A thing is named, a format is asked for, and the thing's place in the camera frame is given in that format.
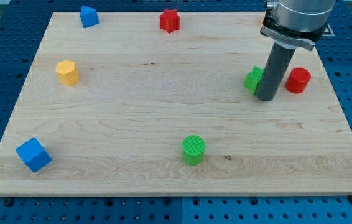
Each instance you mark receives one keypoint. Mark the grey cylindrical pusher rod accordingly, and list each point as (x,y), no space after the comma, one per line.
(274,71)

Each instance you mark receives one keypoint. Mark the orange block behind arm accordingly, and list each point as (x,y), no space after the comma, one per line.
(262,20)

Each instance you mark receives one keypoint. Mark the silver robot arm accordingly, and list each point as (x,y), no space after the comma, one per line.
(291,24)

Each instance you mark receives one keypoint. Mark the green star block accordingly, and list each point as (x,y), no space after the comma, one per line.
(253,79)

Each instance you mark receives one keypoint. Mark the red star block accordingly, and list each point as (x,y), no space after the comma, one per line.
(169,20)

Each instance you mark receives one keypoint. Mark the red cylinder block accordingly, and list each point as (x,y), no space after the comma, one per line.
(298,80)

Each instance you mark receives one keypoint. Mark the green cylinder block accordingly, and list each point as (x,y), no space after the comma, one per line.
(193,149)

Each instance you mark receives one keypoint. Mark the wooden board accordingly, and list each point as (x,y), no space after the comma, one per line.
(142,91)

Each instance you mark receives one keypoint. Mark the blue pentagon block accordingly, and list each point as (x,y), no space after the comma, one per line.
(89,16)

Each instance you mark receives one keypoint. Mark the yellow hexagon block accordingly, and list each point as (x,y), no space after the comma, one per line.
(67,72)

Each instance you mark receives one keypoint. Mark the blue cube block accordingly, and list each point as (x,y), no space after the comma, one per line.
(33,155)

